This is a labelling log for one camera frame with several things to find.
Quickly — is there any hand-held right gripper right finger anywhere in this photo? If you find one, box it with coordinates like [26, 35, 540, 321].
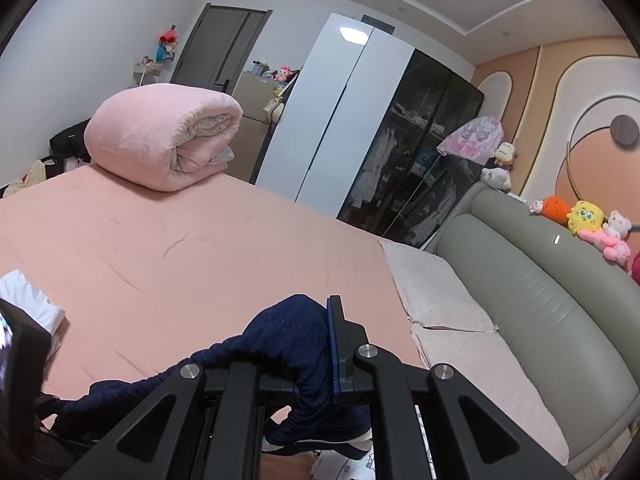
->
[325, 295, 576, 480]

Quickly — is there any white shelf rack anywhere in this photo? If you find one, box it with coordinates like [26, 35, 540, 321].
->
[132, 57, 166, 88]

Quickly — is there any dark grey door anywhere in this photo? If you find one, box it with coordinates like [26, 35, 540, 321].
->
[170, 4, 273, 96]

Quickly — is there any beige hanging tote bag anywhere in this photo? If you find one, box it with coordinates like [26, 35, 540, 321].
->
[264, 91, 288, 123]

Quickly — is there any yellow sponge plush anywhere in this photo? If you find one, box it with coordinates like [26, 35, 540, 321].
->
[567, 201, 608, 236]

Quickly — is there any pink bear plush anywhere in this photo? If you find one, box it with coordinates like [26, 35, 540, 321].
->
[580, 210, 633, 267]

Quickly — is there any beige cabinet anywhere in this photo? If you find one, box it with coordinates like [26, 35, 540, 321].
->
[232, 71, 301, 183]

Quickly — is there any rolled pink blanket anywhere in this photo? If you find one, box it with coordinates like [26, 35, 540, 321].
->
[83, 85, 244, 192]

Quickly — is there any ceiling air vent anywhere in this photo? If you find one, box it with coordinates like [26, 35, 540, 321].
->
[360, 14, 396, 33]

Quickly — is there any red plush toy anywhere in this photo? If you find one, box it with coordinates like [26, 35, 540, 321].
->
[157, 29, 181, 63]

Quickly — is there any black bag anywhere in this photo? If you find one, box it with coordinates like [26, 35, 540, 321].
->
[49, 119, 93, 163]

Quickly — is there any pink printed hanging garment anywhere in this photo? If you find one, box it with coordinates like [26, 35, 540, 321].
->
[436, 116, 505, 165]

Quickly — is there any bed with pink sheet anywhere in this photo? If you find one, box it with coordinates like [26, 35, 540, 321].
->
[0, 165, 571, 480]

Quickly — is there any heap of clothes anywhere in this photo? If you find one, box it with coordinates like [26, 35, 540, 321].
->
[0, 160, 48, 198]

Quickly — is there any grey-green padded headboard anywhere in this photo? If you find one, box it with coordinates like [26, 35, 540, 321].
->
[425, 182, 640, 471]

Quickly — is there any white cloth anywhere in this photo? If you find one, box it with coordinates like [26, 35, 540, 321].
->
[0, 269, 68, 336]

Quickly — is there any yellow and white plush toy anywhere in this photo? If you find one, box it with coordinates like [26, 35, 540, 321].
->
[492, 141, 516, 168]

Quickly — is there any white wardrobe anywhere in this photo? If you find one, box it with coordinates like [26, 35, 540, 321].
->
[248, 12, 416, 218]

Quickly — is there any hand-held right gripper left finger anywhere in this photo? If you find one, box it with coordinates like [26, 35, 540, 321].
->
[60, 355, 268, 480]

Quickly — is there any orange carrot plush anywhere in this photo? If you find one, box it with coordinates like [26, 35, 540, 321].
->
[542, 196, 573, 225]

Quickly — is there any pink dotted pillow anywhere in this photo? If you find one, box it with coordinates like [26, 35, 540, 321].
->
[377, 237, 498, 333]
[410, 322, 571, 466]

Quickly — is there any navy blue white-striped garment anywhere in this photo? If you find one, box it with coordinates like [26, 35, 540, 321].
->
[50, 294, 373, 461]

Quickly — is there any round brown wall knob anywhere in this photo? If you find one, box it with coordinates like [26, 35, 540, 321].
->
[611, 115, 640, 147]

